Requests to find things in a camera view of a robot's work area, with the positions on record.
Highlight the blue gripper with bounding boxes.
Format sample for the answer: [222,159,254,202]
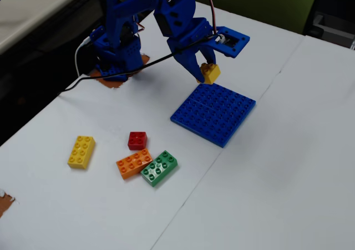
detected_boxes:
[166,17,217,83]

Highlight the yellow 2x2 toy block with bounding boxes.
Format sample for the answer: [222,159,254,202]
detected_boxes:
[196,62,222,85]

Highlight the red 2x2 toy block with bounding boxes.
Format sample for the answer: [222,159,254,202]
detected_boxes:
[127,131,148,151]

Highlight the green 2x4 toy block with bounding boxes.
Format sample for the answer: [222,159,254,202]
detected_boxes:
[140,150,179,188]

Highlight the orange 2x4 toy block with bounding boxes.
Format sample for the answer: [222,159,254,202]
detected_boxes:
[115,147,154,180]

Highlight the yellow 2x4 toy block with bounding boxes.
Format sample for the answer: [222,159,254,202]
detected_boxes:
[67,135,97,170]

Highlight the green partition panel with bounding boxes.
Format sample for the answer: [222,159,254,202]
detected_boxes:
[188,0,321,35]

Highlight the grey background fixture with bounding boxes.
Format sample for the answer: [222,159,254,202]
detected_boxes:
[303,11,355,50]

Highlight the white paper table cover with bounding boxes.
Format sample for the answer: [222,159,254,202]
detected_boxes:
[0,0,306,250]
[152,35,355,250]

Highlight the white background desk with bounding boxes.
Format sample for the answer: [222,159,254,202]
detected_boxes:
[0,0,97,54]

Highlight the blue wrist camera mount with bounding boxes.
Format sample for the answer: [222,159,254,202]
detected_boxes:
[213,26,250,59]

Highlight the red white servo wire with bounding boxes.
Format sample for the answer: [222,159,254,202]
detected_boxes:
[201,0,220,39]

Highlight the blue 8x8 studded base plate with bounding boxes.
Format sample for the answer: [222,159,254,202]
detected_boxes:
[170,83,257,149]

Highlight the black camera cable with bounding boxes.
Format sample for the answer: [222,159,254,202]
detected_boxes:
[57,35,222,97]

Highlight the white power cable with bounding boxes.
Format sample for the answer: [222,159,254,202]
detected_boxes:
[74,37,92,76]

